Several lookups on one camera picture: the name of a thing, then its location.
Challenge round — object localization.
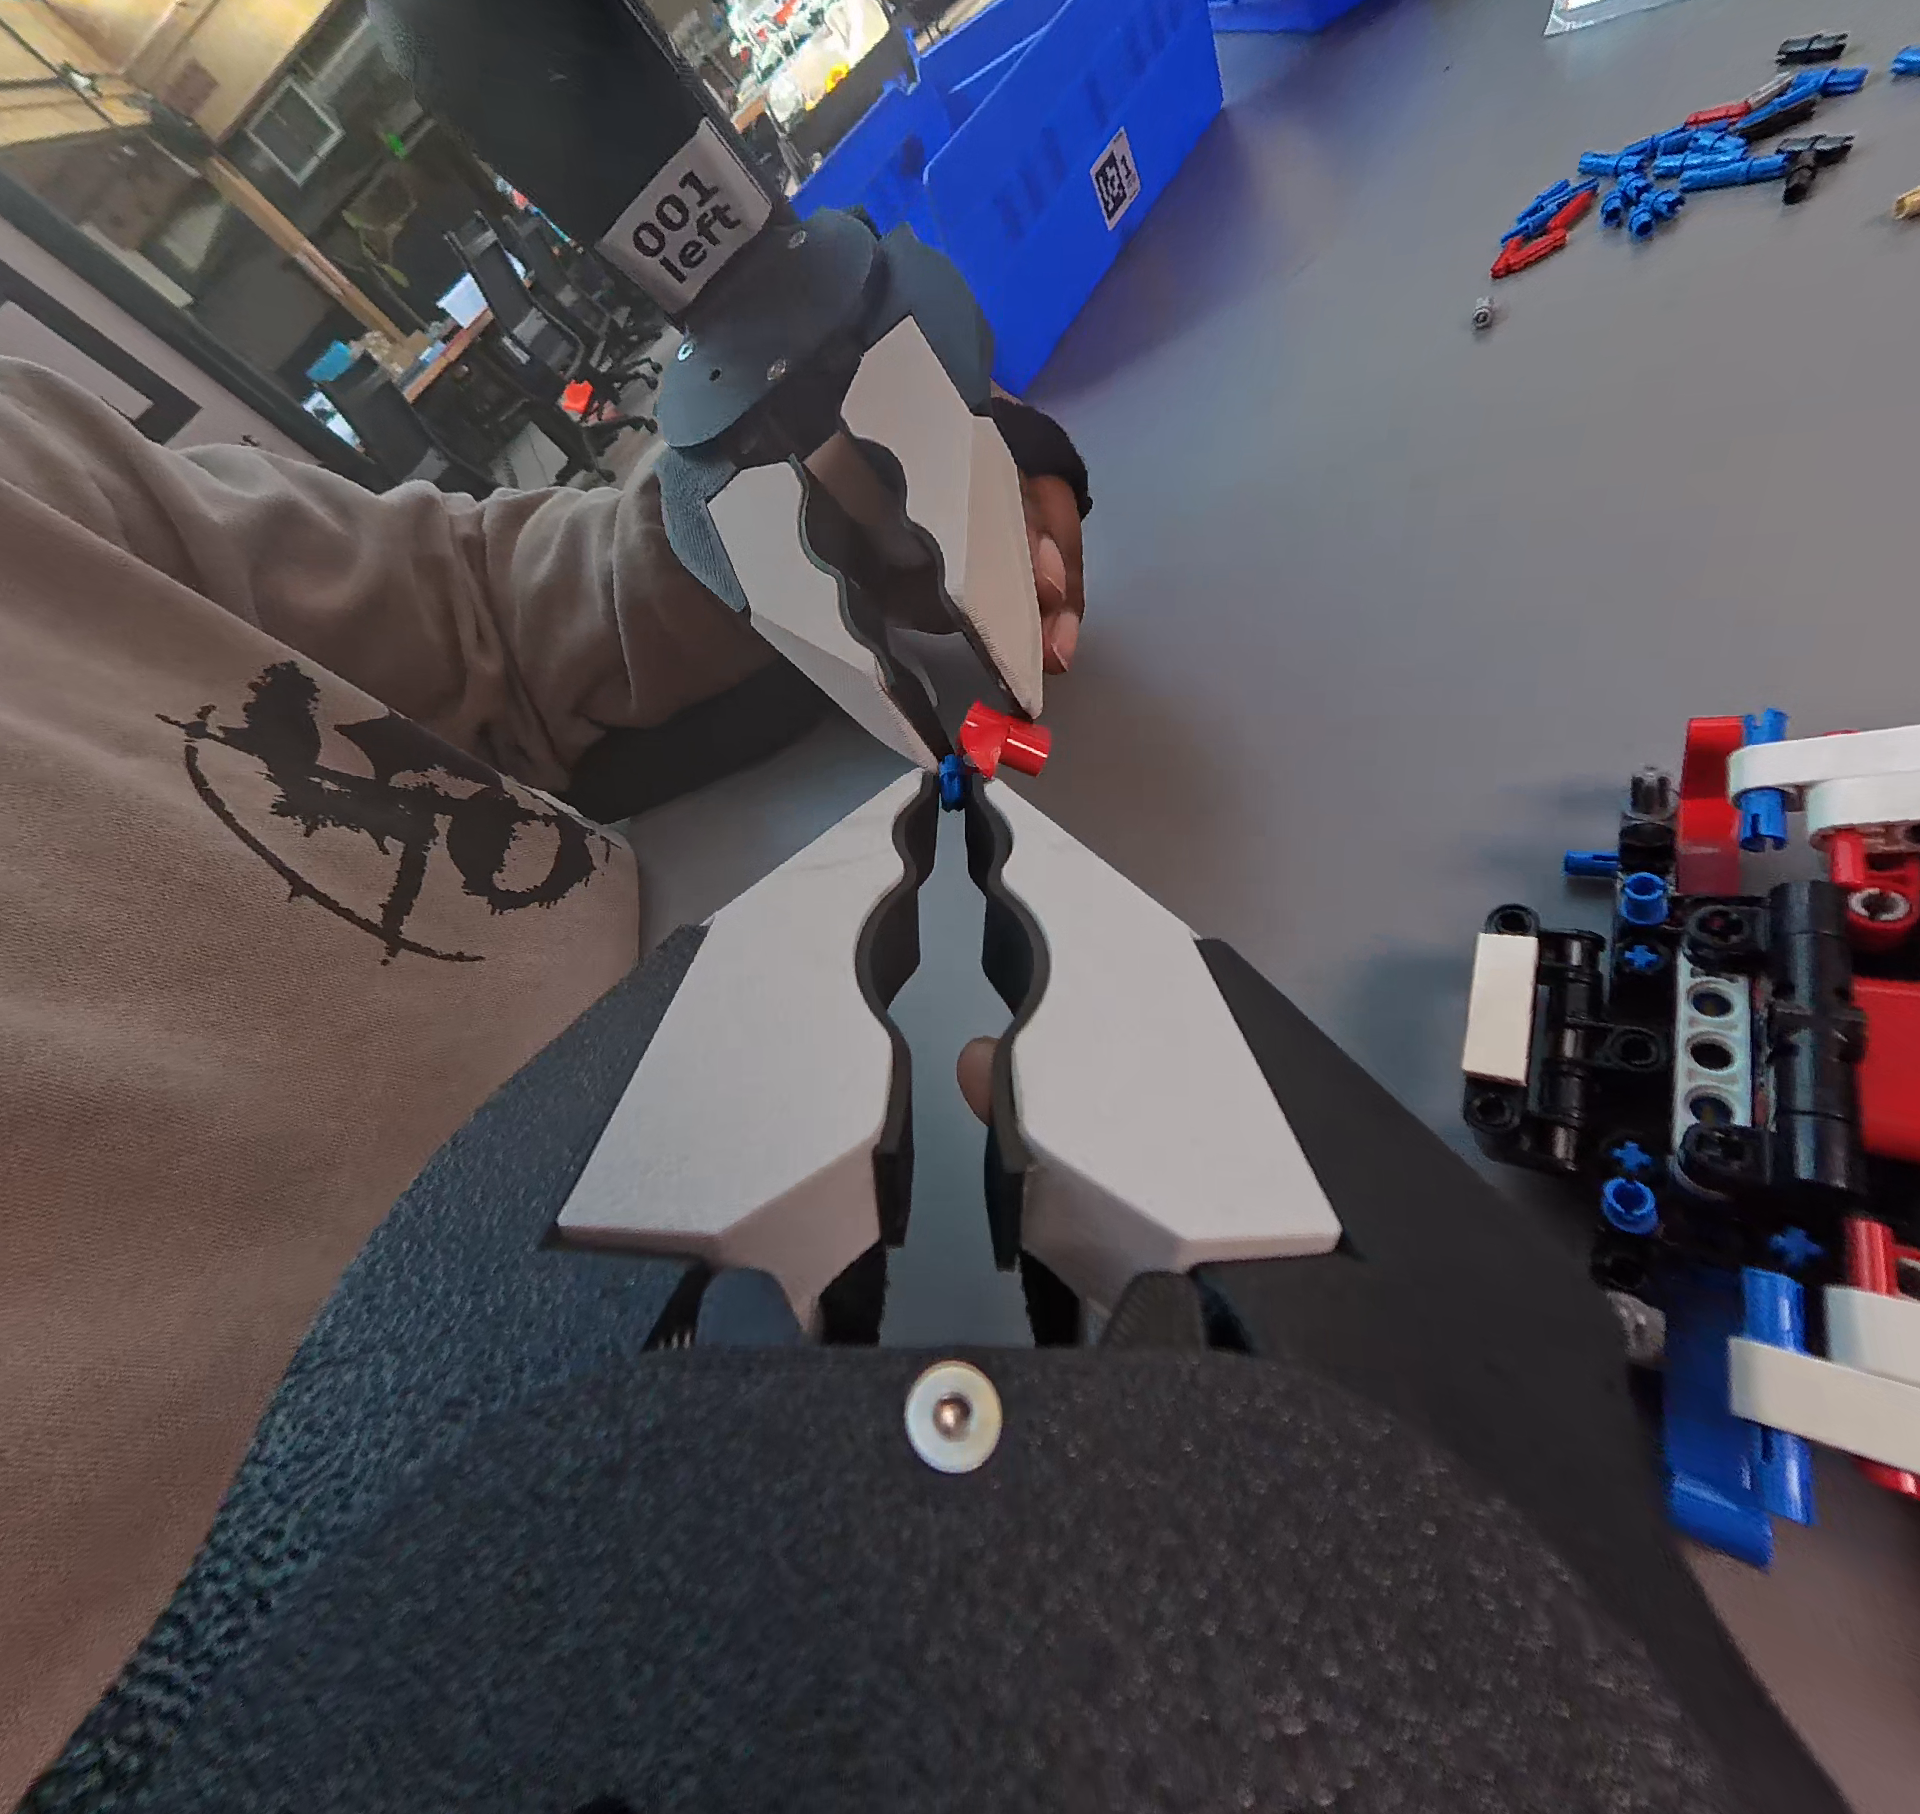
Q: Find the person's left hand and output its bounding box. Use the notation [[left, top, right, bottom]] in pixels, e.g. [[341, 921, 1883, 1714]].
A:
[[1023, 471, 1091, 676]]

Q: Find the grey desk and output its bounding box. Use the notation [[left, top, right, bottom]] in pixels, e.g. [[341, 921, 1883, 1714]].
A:
[[622, 0, 1920, 1814]]

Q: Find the person's beige sweatshirt torso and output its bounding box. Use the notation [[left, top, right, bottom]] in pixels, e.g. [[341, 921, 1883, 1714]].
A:
[[0, 360, 648, 1801]]

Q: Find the cluttered wooden workbench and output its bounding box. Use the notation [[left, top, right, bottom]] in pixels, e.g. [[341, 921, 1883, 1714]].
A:
[[681, 0, 961, 121]]

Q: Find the tagged blue storage bin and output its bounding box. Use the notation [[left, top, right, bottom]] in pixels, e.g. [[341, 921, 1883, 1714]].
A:
[[803, 0, 1225, 398]]

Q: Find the black framed marker board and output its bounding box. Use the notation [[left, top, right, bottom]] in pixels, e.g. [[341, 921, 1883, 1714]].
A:
[[0, 256, 204, 447]]

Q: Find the red toy brick piece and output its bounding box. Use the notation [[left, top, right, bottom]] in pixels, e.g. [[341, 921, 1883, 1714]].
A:
[[959, 699, 1054, 782]]

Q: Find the wall air vent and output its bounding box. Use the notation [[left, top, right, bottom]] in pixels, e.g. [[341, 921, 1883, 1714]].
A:
[[239, 81, 353, 188]]

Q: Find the black office chair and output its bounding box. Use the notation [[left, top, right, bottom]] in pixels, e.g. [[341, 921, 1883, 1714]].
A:
[[442, 210, 663, 489]]

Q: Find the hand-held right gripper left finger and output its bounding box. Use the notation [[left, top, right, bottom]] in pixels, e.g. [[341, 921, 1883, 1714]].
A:
[[552, 771, 920, 1347]]

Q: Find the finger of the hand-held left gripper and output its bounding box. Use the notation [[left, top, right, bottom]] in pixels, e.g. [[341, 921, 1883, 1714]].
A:
[[838, 314, 1046, 721], [703, 455, 956, 776]]

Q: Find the person's left forearm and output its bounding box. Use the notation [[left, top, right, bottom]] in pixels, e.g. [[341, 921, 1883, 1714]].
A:
[[179, 441, 781, 796]]

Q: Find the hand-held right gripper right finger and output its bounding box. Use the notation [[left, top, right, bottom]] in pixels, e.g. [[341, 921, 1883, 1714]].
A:
[[968, 776, 1348, 1347]]

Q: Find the toy car model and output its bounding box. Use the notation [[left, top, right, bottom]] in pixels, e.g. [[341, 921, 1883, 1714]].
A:
[[1463, 708, 1920, 1567]]

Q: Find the pile of blue toy pins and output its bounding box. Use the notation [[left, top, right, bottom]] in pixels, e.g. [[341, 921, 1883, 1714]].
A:
[[1576, 67, 1869, 245]]

